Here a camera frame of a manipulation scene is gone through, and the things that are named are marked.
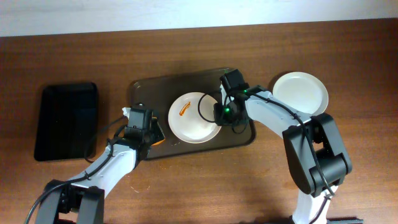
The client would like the black rectangular tray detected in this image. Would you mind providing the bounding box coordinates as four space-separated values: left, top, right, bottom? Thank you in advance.
34 82 98 162

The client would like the white plate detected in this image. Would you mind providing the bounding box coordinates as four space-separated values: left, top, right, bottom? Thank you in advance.
168 92 221 144
272 72 330 116

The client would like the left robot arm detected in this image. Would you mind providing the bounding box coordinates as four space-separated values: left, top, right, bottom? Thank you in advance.
25 117 165 224

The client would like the dark brown serving tray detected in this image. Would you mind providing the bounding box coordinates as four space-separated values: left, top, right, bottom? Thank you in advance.
129 67 256 161

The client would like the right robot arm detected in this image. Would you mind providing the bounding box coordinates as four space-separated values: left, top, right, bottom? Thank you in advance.
215 87 353 223

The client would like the green orange sponge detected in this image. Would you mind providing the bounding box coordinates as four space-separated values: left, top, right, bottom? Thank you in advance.
151 139 165 146

